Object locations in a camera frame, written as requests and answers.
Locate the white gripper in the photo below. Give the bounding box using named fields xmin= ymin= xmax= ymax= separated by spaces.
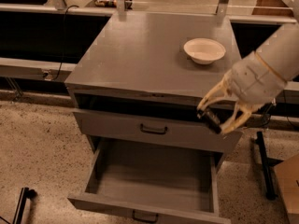
xmin=197 ymin=52 xmax=287 ymax=134

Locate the black rxbar chocolate bar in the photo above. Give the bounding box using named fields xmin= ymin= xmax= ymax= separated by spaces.
xmin=197 ymin=108 xmax=221 ymax=134

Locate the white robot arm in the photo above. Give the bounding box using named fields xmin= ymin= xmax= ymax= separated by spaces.
xmin=196 ymin=22 xmax=299 ymax=134

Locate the grey upper drawer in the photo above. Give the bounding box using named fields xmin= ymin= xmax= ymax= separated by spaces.
xmin=74 ymin=109 xmax=242 ymax=153

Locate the grey drawer cabinet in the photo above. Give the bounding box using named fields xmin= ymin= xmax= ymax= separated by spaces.
xmin=64 ymin=10 xmax=255 ymax=173

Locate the grey open lower drawer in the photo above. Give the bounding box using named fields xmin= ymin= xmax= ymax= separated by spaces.
xmin=68 ymin=139 xmax=231 ymax=224

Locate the white paper bowl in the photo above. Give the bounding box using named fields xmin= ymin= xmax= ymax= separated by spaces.
xmin=183 ymin=38 xmax=226 ymax=65

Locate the black metal floor stand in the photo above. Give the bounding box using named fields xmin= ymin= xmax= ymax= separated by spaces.
xmin=255 ymin=132 xmax=277 ymax=201

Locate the brown cardboard box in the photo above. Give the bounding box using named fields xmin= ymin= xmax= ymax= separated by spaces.
xmin=274 ymin=154 xmax=299 ymax=224

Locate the wooden background table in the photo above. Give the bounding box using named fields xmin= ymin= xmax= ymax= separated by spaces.
xmin=252 ymin=0 xmax=293 ymax=17

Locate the black upper drawer handle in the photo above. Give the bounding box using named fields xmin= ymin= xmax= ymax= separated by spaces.
xmin=139 ymin=123 xmax=168 ymax=135

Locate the black drawer handle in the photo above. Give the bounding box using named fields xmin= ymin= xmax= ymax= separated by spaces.
xmin=132 ymin=210 xmax=159 ymax=224
xmin=139 ymin=123 xmax=168 ymax=135

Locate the black lower drawer handle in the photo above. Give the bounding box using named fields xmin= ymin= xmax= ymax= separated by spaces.
xmin=132 ymin=210 xmax=159 ymax=224

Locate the black hanging cable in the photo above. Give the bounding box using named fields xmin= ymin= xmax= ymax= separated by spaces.
xmin=50 ymin=4 xmax=80 ymax=82

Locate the grey metal rail shelf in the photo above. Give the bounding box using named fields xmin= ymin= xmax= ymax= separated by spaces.
xmin=0 ymin=58 xmax=76 ymax=82

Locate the black floor bracket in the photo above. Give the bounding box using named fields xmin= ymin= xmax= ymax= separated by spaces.
xmin=12 ymin=187 xmax=36 ymax=224

